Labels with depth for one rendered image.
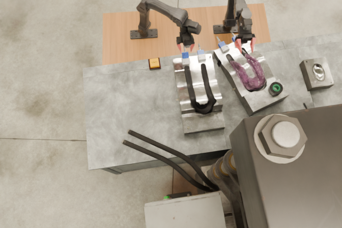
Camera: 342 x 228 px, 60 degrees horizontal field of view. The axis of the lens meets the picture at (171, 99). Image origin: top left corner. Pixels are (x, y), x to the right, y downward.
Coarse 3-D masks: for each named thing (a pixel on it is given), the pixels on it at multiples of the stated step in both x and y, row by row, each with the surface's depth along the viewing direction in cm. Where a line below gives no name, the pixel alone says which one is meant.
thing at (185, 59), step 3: (183, 45) 191; (186, 51) 193; (183, 54) 192; (186, 54) 192; (183, 57) 192; (186, 57) 192; (183, 60) 191; (186, 60) 192; (189, 60) 192; (183, 63) 192; (186, 63) 192; (189, 63) 192
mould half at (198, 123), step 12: (180, 60) 196; (192, 60) 196; (180, 72) 194; (192, 72) 194; (180, 84) 192; (216, 84) 190; (180, 96) 186; (204, 96) 184; (216, 96) 183; (180, 108) 190; (192, 108) 181; (216, 108) 186; (192, 120) 186; (204, 120) 186; (216, 120) 186; (192, 132) 186
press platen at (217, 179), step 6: (210, 168) 160; (210, 174) 160; (216, 180) 158; (222, 186) 157; (228, 192) 156; (228, 198) 156; (234, 198) 154; (234, 204) 154; (234, 210) 153; (240, 210) 153; (234, 216) 152; (240, 216) 152; (234, 222) 154; (240, 222) 151
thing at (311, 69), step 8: (304, 64) 196; (312, 64) 196; (320, 64) 196; (304, 72) 198; (312, 72) 194; (320, 72) 196; (328, 72) 194; (304, 80) 199; (312, 80) 192; (320, 80) 193; (328, 80) 192; (312, 88) 192; (320, 88) 194; (328, 88) 197
